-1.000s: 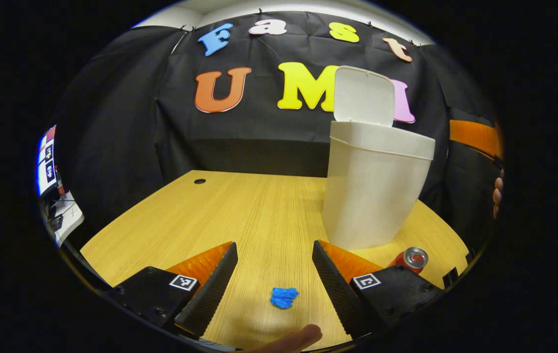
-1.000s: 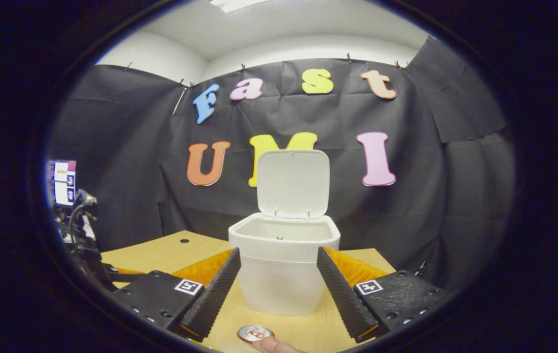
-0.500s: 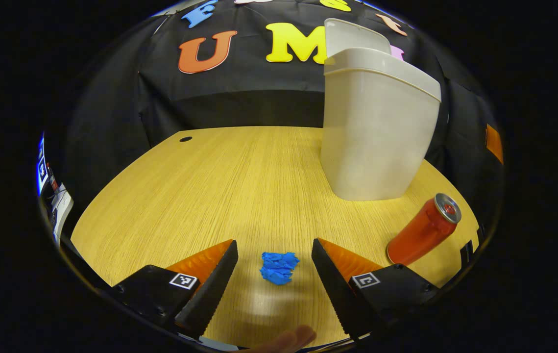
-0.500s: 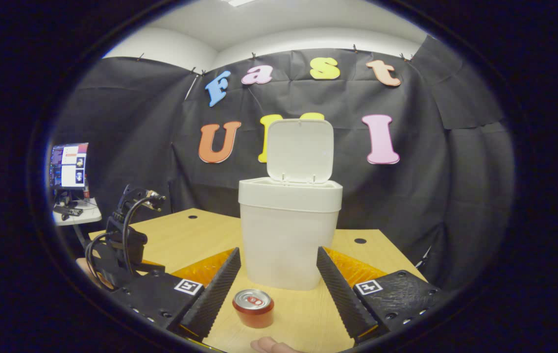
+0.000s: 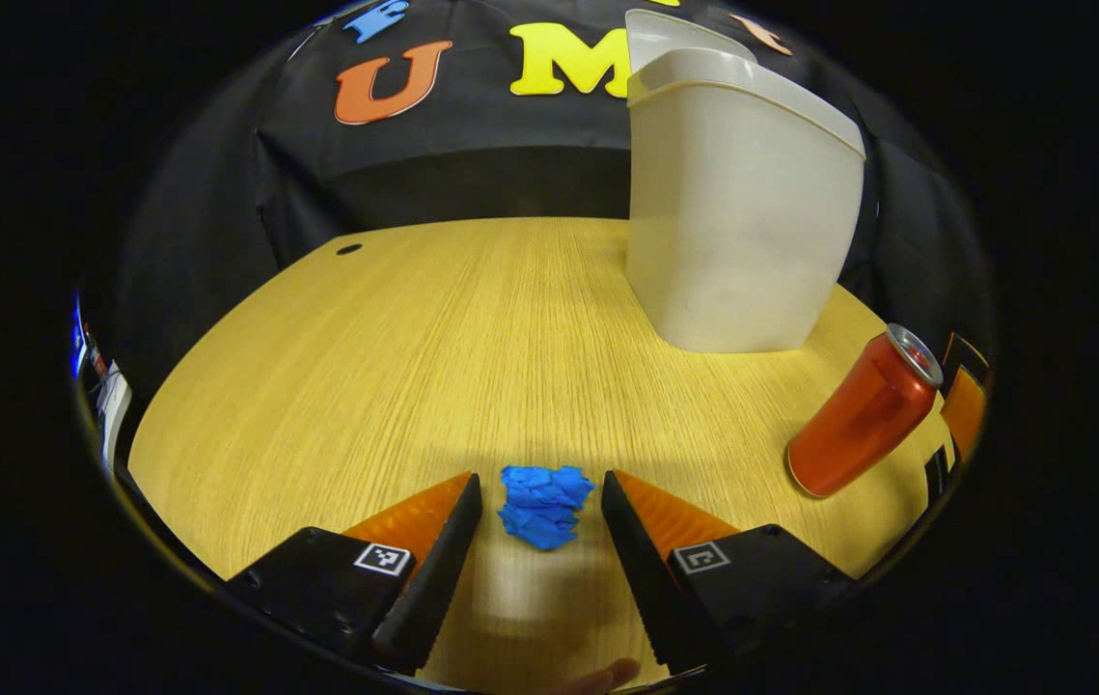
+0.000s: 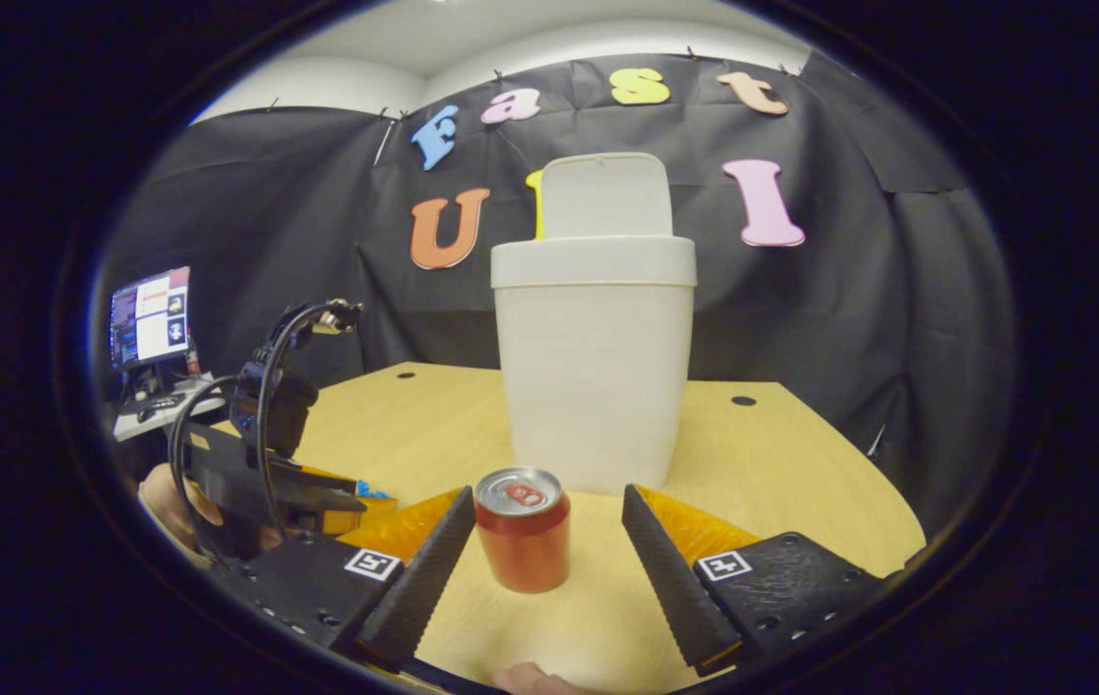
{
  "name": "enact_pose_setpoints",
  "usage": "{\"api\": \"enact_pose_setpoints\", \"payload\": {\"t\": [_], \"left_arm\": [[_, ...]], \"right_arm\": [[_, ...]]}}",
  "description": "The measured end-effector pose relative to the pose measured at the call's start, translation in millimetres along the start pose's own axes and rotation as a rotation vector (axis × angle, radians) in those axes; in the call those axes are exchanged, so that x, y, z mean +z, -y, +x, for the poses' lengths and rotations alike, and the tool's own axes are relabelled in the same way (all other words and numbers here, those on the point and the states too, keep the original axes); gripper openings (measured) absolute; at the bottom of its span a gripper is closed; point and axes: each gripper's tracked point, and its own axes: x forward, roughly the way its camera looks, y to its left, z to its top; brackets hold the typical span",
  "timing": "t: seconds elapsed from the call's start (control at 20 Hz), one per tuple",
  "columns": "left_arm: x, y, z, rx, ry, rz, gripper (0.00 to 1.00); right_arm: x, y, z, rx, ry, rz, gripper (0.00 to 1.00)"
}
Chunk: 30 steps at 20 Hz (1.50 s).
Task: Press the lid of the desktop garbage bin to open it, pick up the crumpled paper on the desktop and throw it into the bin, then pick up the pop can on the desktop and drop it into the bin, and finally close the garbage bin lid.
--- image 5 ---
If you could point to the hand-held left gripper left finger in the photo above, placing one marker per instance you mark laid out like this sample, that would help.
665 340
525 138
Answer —
443 569

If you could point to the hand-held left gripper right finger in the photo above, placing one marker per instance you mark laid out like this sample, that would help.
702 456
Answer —
641 579

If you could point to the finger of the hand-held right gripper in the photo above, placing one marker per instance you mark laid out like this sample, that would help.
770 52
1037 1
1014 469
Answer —
964 405

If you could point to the red pop can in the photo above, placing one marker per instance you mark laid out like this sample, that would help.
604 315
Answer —
858 420

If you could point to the blue paper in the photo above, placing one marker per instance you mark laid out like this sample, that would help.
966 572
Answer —
544 507

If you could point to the white desktop garbage bin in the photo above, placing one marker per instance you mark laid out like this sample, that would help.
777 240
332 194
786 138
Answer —
732 212

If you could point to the wooden desktop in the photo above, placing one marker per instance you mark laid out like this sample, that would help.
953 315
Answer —
414 367

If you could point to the white side table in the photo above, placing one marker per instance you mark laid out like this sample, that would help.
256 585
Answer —
115 410

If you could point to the black backdrop cloth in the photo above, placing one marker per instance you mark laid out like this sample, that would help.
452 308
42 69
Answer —
472 183

